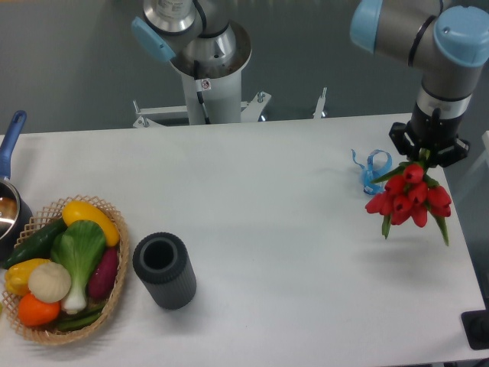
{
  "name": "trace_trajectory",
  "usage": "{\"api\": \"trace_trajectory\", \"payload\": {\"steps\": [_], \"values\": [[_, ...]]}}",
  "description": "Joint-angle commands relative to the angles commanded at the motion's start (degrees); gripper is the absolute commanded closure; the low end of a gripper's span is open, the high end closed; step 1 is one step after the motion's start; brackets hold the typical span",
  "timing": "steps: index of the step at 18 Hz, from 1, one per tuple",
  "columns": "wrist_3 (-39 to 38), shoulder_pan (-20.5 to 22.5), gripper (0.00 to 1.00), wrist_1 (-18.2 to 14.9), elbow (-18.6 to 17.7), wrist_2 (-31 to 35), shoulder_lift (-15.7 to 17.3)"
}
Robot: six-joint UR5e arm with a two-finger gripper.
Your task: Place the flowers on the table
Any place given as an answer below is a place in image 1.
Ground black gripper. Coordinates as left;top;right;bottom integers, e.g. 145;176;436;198
389;95;470;167

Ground red tulip bouquet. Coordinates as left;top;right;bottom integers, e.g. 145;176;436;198
364;149;452;245

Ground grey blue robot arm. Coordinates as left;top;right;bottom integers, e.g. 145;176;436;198
131;1;488;167

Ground blue ribbon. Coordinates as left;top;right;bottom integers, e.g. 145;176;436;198
351;149;393;196

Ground black device at edge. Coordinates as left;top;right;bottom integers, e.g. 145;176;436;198
461;310;488;350

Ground dark grey ribbed vase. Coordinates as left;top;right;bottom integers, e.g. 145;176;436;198
132;232;197;310

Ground purple sweet potato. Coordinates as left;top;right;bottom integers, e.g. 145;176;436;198
88;248;118;300

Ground yellow squash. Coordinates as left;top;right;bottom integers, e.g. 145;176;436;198
62;200;120;247

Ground green bok choy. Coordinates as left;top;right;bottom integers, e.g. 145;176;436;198
51;220;106;315

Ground woven wicker basket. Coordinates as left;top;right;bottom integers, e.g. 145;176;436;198
2;195;130;346

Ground green bean pods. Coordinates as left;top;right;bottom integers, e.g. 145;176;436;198
56;303;105;332

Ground green cucumber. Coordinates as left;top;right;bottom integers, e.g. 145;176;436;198
2;219;66;269

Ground white garlic bulb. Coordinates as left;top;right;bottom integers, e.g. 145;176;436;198
28;261;71;304

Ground orange fruit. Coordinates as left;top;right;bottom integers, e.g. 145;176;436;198
18;293;60;326

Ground yellow bell pepper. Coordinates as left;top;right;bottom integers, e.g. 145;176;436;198
5;258;50;297

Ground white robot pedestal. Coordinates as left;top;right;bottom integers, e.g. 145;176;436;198
131;18;272;128

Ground black cable on pedestal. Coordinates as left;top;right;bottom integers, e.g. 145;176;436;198
192;60;212;125

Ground blue handled saucepan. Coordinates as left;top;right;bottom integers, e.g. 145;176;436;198
1;110;32;261

